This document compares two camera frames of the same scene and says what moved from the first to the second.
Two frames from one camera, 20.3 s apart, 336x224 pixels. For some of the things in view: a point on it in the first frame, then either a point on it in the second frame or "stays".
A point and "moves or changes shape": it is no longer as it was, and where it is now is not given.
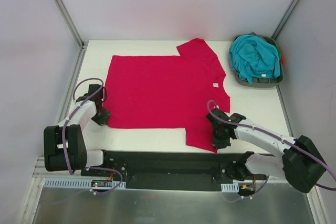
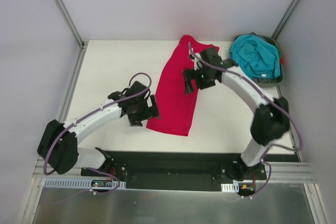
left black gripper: (102, 116) -> (146, 112)
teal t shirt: (253, 56) stays
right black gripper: (219, 141) -> (190, 80)
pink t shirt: (181, 92) moves or changes shape
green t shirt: (279, 52) stays
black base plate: (170, 170) stays
